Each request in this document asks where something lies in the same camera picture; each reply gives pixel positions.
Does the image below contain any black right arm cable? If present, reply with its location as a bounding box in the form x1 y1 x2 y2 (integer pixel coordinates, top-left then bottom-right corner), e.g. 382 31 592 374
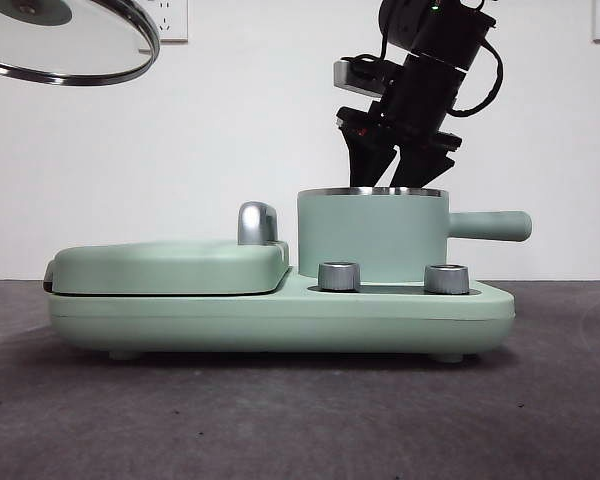
452 35 506 119

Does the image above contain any mint green griddle cover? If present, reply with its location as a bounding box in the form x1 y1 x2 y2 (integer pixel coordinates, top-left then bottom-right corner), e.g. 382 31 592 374
42 239 292 297

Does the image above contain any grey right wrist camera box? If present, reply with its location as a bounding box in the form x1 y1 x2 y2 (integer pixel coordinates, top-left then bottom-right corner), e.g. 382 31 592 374
331 58 387 97

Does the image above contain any mint green breakfast machine base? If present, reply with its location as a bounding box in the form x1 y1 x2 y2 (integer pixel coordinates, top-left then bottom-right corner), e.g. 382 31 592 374
47 266 516 362

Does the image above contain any glass lid with green knob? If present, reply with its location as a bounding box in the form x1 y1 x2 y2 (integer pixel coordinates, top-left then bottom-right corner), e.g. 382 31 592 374
0 0 163 88

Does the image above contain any chrome griddle cover handle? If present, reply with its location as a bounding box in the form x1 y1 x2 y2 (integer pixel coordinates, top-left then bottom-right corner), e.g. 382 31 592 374
236 201 280 247

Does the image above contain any mint green pot with handle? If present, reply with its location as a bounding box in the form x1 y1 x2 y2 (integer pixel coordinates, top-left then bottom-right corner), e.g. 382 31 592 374
296 185 534 282

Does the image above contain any silver control knob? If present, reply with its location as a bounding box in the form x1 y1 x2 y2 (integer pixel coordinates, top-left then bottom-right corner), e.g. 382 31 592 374
316 261 362 292
422 263 470 295

